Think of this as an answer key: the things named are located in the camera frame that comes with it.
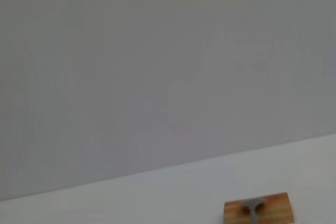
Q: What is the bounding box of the pink handled metal spoon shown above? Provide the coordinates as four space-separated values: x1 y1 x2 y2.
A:
240 197 267 224

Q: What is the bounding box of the reddish brown wooden block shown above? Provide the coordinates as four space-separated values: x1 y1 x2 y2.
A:
223 191 295 224

